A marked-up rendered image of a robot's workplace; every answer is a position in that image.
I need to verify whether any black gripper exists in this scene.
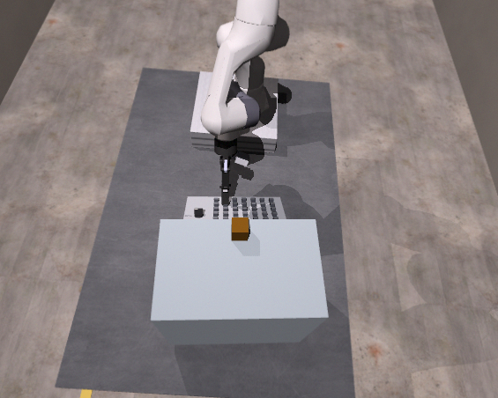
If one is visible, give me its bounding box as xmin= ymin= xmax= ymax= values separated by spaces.
xmin=214 ymin=137 xmax=237 ymax=204

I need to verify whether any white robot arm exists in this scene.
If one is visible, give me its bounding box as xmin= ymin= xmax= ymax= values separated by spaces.
xmin=201 ymin=0 xmax=290 ymax=141

